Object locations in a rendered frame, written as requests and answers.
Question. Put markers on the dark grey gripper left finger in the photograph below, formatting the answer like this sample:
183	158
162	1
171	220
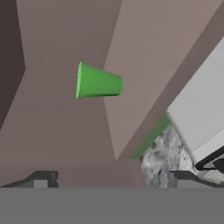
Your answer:
43	176

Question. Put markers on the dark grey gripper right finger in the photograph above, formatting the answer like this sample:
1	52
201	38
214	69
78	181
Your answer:
186	178

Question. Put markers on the green cup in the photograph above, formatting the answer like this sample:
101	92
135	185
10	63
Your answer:
97	81

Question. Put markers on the white cupboard door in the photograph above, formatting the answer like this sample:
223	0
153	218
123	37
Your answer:
201	110

